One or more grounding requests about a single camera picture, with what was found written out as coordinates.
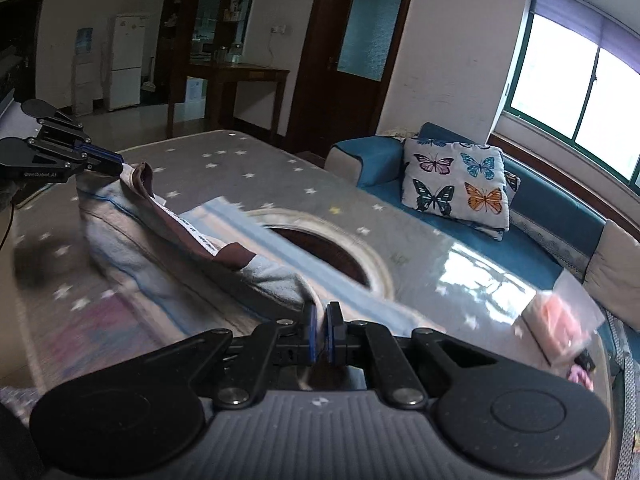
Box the black cable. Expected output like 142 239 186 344
0 199 16 252

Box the water dispenser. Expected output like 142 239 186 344
72 27 96 116

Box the grey star tablecloth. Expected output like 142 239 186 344
0 129 626 480

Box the dark display cabinet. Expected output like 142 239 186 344
152 0 253 134

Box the small black object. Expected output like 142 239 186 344
574 350 597 373

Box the blue striped cloth garment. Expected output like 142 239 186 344
76 164 435 344

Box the pink hair scrunchie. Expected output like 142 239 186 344
566 364 594 391

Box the white refrigerator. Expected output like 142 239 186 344
105 14 148 110

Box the beige cushion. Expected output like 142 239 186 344
584 220 640 332

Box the green framed window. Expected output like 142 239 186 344
506 0 639 191

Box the dark wooden side table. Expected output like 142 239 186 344
165 61 290 141

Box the pink tissue box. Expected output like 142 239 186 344
521 270 605 366

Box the butterfly print pillow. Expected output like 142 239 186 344
401 139 521 240

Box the dark wooden door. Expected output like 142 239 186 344
285 0 410 156

